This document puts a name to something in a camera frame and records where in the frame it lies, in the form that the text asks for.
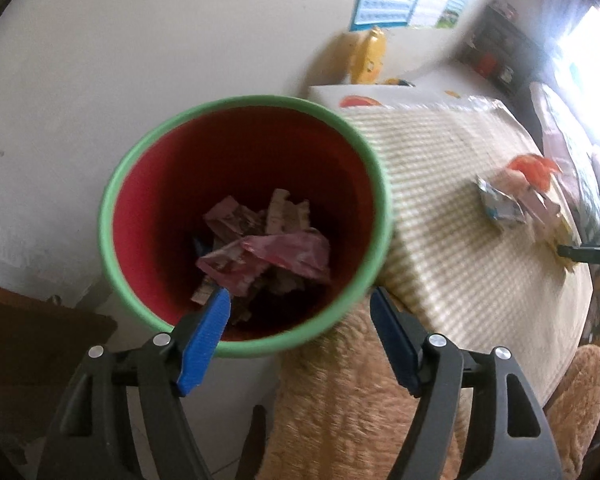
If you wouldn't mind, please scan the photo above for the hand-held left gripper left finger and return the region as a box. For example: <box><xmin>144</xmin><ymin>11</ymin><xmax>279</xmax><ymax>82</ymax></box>
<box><xmin>36</xmin><ymin>287</ymin><xmax>232</xmax><ymax>480</ymax></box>

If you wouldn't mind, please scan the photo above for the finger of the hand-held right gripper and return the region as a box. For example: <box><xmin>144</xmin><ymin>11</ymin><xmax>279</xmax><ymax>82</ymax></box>
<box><xmin>556</xmin><ymin>243</ymin><xmax>600</xmax><ymax>266</ymax></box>

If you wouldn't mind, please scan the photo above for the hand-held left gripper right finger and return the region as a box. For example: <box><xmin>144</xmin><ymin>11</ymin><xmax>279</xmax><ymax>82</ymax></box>
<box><xmin>370</xmin><ymin>287</ymin><xmax>563</xmax><ymax>480</ymax></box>

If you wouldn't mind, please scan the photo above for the yellow snack wrapper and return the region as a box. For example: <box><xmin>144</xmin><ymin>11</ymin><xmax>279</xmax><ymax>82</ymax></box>
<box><xmin>549</xmin><ymin>219</ymin><xmax>582</xmax><ymax>274</ymax></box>

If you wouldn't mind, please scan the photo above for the pink white wrapper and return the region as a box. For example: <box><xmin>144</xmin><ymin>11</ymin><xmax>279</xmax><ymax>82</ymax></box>
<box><xmin>202</xmin><ymin>196</ymin><xmax>268</xmax><ymax>246</ymax></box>

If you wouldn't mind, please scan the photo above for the red bin with green rim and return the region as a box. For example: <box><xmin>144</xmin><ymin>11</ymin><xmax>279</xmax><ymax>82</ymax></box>
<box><xmin>98</xmin><ymin>94</ymin><xmax>395</xmax><ymax>358</ymax></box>

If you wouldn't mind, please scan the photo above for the beige striped mat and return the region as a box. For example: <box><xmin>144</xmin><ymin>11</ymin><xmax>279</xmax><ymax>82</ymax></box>
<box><xmin>340</xmin><ymin>97</ymin><xmax>596</xmax><ymax>406</ymax></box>

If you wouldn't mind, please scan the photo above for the brown fuzzy plush cover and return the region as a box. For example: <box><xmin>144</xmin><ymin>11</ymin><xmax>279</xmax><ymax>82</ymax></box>
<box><xmin>270</xmin><ymin>300</ymin><xmax>600</xmax><ymax>480</ymax></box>

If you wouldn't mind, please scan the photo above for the white blue crumpled wrapper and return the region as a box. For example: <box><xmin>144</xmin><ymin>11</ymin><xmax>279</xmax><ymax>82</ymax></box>
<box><xmin>475</xmin><ymin>175</ymin><xmax>528</xmax><ymax>231</ymax></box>

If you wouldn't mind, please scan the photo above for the orange plastic wrapper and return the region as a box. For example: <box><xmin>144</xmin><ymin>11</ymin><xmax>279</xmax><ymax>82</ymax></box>
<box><xmin>507</xmin><ymin>155</ymin><xmax>561</xmax><ymax>188</ymax></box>

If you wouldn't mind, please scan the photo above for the pink striped quilt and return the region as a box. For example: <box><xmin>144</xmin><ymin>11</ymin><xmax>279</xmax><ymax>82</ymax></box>
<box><xmin>530</xmin><ymin>82</ymin><xmax>600</xmax><ymax>241</ymax></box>

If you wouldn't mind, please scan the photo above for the bright window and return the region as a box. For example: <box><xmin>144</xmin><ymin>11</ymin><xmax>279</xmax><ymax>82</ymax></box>
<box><xmin>555</xmin><ymin>5</ymin><xmax>600</xmax><ymax>128</ymax></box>

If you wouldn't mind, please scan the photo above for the dark brown wooden furniture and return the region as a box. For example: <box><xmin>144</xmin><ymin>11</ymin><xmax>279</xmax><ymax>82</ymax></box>
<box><xmin>0</xmin><ymin>280</ymin><xmax>119</xmax><ymax>461</ymax></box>

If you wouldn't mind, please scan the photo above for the dark shelf unit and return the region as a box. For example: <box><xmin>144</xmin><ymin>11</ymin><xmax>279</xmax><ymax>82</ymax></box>
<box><xmin>457</xmin><ymin>5</ymin><xmax>537</xmax><ymax>92</ymax></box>

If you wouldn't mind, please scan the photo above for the white fruit print cover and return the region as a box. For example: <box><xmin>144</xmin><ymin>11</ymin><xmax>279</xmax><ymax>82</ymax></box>
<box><xmin>307</xmin><ymin>82</ymin><xmax>506</xmax><ymax>117</ymax></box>

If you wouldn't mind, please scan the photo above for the yellow duck toy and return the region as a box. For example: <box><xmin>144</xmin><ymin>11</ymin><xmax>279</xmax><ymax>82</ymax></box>
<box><xmin>347</xmin><ymin>26</ymin><xmax>389</xmax><ymax>86</ymax></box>

